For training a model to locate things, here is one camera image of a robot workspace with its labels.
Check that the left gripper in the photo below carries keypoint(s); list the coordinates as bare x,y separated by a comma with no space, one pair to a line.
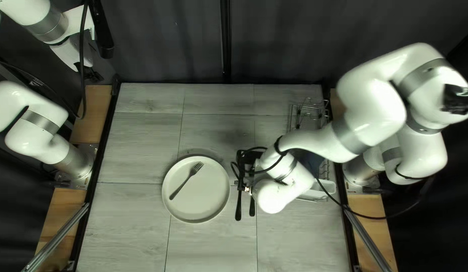
73,53

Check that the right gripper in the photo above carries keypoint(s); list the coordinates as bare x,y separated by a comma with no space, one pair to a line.
248,187

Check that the black spoon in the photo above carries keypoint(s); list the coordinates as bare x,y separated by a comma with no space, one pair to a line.
252,207

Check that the pale round plate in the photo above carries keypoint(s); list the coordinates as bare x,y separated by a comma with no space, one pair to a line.
203,196

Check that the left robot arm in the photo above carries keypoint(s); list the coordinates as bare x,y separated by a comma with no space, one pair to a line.
26,117

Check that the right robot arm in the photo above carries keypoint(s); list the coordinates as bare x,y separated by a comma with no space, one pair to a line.
369,113

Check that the black fork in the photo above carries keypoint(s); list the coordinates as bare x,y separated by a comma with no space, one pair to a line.
186,180

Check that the white cutlery holder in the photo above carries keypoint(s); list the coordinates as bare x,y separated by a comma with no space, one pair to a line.
324,187

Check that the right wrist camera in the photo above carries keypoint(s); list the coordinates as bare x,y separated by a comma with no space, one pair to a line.
251,155

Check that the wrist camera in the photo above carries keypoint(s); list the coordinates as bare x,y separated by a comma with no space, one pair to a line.
251,155
103,37

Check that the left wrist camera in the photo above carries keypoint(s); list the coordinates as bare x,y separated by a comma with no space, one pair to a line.
103,37

